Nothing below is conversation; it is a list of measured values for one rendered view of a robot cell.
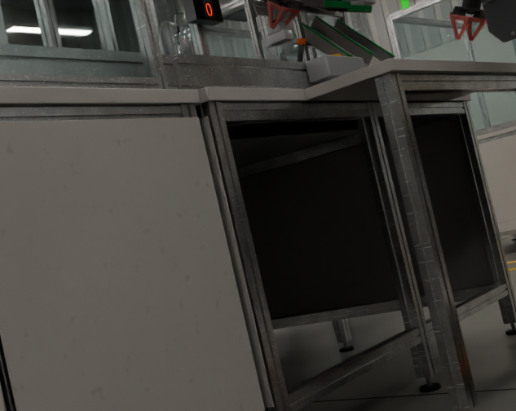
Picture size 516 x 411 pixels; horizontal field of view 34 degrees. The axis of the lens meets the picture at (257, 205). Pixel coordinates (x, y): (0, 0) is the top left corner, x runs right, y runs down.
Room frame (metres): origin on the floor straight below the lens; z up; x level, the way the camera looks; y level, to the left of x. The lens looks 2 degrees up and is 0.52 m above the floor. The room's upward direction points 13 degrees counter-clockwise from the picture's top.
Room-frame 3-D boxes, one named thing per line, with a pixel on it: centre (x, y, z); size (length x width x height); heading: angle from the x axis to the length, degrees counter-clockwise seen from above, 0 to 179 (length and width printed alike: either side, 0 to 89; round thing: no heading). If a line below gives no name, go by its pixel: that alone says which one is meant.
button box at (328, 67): (2.37, -0.30, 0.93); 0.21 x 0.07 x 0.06; 144
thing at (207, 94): (2.82, 0.19, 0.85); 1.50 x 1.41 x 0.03; 144
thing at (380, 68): (2.53, -0.39, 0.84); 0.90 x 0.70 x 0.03; 140
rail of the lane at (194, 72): (2.25, -0.14, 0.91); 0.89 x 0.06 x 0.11; 144
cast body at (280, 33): (2.56, -0.17, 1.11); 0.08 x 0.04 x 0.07; 55
